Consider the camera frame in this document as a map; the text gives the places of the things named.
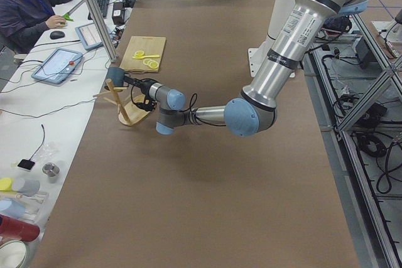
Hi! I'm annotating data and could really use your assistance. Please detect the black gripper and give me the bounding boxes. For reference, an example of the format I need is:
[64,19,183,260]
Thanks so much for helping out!
[123,75,154,94]

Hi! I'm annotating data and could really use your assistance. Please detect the dark teal mug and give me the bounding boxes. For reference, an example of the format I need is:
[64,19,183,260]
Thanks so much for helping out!
[106,67,126,87]

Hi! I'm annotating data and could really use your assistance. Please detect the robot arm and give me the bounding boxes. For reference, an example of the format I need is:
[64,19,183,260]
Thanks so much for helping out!
[124,0,368,137]

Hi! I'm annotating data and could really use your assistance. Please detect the wooden cup rack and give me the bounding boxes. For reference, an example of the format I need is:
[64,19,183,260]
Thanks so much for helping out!
[93,79,151,127]

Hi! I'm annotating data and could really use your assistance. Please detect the small steel cup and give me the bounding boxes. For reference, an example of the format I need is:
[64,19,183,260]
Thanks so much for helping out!
[42,163,60,183]

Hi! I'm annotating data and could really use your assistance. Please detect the grey cup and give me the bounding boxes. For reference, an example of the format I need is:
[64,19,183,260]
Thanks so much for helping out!
[12,178,40,196]

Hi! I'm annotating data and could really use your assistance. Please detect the yellow cup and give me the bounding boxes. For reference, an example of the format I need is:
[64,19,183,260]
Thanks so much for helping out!
[0,178,14,191]

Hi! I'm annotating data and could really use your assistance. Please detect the light blue cup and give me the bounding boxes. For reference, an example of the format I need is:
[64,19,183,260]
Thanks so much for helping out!
[0,198,25,219]

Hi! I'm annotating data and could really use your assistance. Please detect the lemon slice middle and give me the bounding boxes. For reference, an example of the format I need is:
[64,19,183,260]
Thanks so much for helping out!
[146,60,158,68]

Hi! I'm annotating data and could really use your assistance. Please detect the lemon slice single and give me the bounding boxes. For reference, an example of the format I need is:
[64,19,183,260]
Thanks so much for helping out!
[133,50,145,58]

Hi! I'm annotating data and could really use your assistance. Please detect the yellow plastic knife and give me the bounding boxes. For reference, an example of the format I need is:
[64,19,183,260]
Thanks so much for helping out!
[132,55,160,60]

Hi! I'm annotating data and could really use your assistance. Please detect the wooden cutting board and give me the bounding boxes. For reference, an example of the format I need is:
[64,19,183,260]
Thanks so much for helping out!
[119,36,166,73]

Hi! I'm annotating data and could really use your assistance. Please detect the far teach pendant tablet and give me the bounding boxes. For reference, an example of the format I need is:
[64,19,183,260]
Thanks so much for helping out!
[75,23,103,50]

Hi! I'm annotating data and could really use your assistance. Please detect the teach pendant tablet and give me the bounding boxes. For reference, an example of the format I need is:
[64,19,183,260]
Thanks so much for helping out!
[31,48,84,85]
[75,23,103,50]

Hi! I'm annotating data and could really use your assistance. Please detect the black power adapter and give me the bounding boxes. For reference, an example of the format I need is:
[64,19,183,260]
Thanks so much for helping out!
[112,2,125,25]

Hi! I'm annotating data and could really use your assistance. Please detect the near teach pendant tablet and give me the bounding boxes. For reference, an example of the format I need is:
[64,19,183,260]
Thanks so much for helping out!
[31,48,84,85]

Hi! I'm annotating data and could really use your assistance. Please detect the black computer mouse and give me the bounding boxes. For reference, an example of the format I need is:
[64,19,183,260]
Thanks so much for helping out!
[50,30,65,40]

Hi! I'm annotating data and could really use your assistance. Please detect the black keyboard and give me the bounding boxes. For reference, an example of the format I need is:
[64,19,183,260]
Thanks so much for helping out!
[87,0,111,20]

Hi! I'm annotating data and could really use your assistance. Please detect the green plastic toy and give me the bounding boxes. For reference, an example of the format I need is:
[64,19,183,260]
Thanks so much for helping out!
[62,13,74,22]

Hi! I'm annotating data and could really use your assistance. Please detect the seated person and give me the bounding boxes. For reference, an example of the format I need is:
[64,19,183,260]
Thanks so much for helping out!
[1,0,72,52]

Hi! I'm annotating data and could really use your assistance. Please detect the small black square device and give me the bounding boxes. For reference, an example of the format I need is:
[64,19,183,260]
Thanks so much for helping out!
[17,159,35,171]

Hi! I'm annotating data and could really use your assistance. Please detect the red bottle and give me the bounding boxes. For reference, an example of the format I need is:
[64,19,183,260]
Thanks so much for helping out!
[0,215,40,242]

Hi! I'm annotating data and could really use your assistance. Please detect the white green bowl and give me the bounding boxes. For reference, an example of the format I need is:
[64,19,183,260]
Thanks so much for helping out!
[0,240,30,268]

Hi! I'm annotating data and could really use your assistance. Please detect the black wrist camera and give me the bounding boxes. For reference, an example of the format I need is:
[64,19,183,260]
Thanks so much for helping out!
[131,94,156,112]

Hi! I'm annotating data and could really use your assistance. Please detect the aluminium frame post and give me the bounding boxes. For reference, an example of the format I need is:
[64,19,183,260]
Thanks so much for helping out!
[85,0,117,63]

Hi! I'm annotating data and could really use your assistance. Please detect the white camera pillar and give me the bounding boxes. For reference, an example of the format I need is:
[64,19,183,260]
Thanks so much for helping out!
[247,0,295,77]

